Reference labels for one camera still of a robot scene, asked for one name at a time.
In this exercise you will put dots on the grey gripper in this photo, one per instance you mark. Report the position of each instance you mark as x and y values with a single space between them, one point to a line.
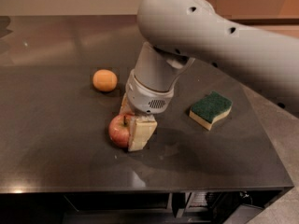
144 99

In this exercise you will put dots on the red apple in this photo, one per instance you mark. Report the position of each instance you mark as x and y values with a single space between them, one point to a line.
119 130

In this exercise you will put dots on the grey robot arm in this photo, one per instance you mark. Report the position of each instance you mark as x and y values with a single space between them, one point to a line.
178 32

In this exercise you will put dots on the orange fruit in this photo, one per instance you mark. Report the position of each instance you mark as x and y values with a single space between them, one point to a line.
105 80

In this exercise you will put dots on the green yellow sponge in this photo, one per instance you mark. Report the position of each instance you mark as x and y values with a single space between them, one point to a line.
210 109

